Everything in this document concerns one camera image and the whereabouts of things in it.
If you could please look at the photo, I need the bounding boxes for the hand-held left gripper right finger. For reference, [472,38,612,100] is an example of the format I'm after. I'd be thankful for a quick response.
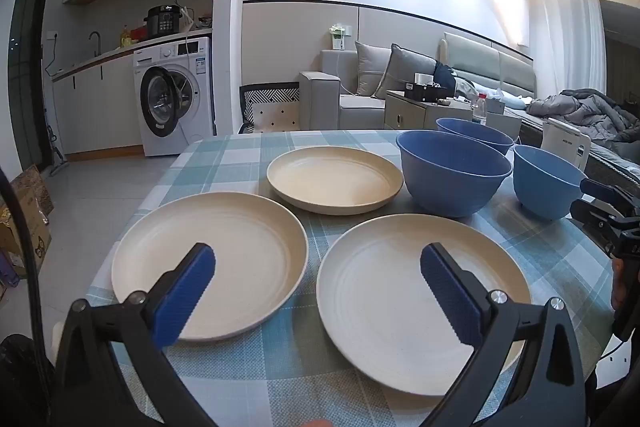
[419,243,586,427]

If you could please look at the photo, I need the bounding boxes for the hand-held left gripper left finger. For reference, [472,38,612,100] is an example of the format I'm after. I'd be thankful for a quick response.
[54,243,221,427]

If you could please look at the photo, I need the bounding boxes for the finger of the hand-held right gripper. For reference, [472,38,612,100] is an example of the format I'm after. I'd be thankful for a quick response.
[580,178,640,215]
[570,199,640,253]

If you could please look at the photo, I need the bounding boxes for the small blue bowl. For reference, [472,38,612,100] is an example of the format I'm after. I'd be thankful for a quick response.
[512,144,590,222]

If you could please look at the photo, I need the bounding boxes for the large beige plate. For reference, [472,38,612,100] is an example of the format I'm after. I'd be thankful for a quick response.
[316,213,532,397]
[111,193,309,342]

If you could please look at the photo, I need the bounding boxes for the large blue bowl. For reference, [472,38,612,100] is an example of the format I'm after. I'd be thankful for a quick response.
[396,130,514,219]

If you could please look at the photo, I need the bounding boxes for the medium blue bowl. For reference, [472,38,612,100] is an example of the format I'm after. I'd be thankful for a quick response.
[435,117,516,155]

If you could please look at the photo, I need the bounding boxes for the small beige plate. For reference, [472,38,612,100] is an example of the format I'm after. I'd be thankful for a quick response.
[266,146,405,216]

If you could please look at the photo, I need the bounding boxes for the grey duvet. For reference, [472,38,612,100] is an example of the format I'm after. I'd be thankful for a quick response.
[527,88,640,142]

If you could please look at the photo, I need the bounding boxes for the white curtain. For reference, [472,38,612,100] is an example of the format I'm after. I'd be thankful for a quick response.
[527,0,606,100]

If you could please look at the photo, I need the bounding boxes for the beige padded headboard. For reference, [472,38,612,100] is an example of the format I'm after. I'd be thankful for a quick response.
[439,32,538,100]

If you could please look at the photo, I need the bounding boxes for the brown cardboard box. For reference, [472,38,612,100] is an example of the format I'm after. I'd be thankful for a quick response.
[0,202,53,268]

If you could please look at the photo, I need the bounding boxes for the black bag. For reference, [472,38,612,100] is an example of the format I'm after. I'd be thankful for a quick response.
[0,334,56,427]

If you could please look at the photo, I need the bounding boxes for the patterned flat cardboard box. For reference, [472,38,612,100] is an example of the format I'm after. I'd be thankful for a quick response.
[10,164,55,218]

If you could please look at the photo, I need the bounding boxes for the beige side cabinet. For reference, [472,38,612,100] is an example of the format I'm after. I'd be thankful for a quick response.
[384,90,473,131]

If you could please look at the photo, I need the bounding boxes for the dark blue cloth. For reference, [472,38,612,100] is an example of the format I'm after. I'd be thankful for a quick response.
[432,61,457,95]

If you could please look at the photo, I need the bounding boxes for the white washing machine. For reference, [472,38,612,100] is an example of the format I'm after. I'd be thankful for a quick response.
[132,36,215,158]

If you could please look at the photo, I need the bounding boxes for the upright floor mop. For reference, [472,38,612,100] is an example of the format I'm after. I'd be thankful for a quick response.
[45,112,71,175]

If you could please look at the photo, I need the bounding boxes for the black box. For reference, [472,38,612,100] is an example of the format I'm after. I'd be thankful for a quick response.
[404,82,441,102]

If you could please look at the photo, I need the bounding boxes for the white diamond print cushion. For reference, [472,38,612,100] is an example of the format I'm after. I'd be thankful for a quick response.
[252,102,301,132]

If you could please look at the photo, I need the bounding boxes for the white kitchen counter cabinet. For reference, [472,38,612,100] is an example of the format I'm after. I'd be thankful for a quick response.
[51,37,146,155]

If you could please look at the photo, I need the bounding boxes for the black patterned chair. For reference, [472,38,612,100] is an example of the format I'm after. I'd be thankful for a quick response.
[239,82,301,135]

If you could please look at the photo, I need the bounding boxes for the grey sofa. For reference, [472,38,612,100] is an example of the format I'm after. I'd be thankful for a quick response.
[299,49,451,131]

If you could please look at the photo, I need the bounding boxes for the light grey cushion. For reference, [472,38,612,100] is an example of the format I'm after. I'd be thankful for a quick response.
[355,41,396,98]

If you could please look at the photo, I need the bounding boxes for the black pressure cooker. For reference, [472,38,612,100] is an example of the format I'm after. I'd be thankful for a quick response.
[144,5,182,40]

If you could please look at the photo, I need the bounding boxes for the dark glass door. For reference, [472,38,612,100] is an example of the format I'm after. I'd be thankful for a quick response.
[10,0,56,172]

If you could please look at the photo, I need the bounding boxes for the black cable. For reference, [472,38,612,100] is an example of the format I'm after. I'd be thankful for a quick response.
[0,167,56,408]

